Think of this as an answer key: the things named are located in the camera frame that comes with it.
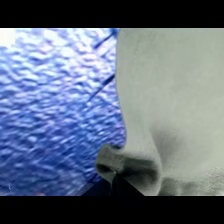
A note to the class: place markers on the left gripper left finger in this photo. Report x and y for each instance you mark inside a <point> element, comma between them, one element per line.
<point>100,190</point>

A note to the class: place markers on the grey garment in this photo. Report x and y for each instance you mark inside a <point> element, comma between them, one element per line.
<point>173,100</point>

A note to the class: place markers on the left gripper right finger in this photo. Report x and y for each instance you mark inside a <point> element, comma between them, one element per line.
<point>128,188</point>

